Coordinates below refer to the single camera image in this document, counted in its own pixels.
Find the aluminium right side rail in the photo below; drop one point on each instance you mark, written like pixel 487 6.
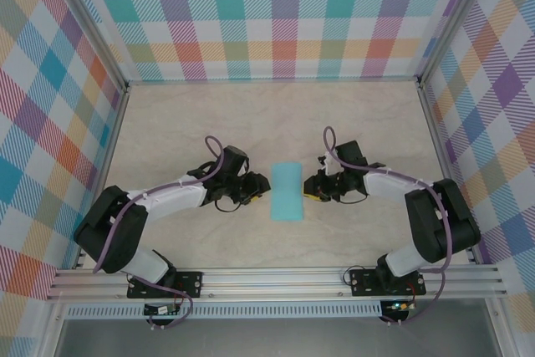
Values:
pixel 446 173

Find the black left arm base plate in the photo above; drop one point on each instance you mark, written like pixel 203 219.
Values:
pixel 192 284

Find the small circuit board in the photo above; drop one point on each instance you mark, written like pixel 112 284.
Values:
pixel 161 310
pixel 399 306

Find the wide aluminium mounting rail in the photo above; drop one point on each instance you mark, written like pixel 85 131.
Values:
pixel 271 284

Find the small right circuit board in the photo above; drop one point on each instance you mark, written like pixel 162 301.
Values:
pixel 399 306

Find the aluminium left frame post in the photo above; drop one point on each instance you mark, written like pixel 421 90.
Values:
pixel 90 22

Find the small left circuit board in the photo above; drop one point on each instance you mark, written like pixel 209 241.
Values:
pixel 161 310

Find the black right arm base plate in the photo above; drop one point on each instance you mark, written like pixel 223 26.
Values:
pixel 359 284

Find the aluminium left side rail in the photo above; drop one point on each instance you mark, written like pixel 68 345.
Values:
pixel 104 173

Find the aluminium right frame post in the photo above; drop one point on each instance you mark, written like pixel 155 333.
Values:
pixel 453 18

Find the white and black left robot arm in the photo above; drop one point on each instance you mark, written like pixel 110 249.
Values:
pixel 121 227

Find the aluminium rear frame rail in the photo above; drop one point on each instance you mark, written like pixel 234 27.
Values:
pixel 271 80

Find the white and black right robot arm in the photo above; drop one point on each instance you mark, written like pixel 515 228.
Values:
pixel 443 215

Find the teal cloth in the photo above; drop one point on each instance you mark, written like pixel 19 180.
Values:
pixel 286 194

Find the aluminium frame post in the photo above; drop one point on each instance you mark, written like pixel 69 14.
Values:
pixel 90 22
pixel 453 18

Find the grey metal sheet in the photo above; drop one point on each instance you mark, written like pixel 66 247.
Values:
pixel 271 338

